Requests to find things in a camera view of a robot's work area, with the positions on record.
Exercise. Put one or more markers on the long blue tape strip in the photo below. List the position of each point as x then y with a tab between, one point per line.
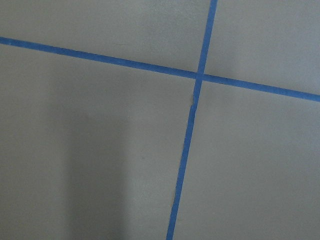
191	119

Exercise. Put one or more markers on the crossing blue tape strip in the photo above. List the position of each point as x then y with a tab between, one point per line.
158	69

